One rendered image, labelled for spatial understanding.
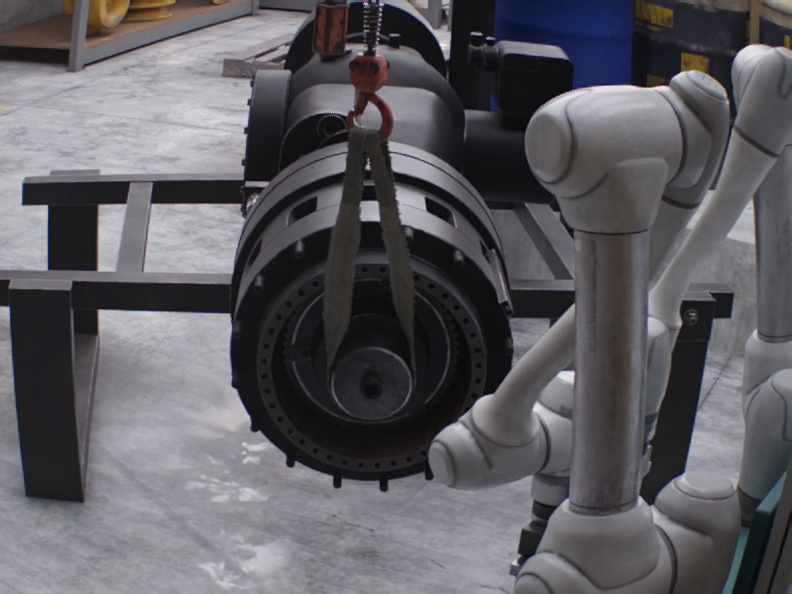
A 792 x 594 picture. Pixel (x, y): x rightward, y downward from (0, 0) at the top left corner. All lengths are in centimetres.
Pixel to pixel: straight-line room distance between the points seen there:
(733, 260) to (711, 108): 335
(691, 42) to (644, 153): 386
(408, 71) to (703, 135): 222
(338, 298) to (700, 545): 95
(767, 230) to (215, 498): 201
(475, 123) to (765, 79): 191
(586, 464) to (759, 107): 73
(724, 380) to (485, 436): 304
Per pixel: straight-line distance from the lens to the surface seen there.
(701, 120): 192
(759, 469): 253
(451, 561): 383
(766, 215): 258
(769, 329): 265
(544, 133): 182
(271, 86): 409
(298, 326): 282
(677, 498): 207
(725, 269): 528
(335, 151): 313
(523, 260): 551
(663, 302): 262
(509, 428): 214
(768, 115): 236
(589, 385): 190
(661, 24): 571
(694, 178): 195
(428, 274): 270
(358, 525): 398
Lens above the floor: 192
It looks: 19 degrees down
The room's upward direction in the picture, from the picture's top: 4 degrees clockwise
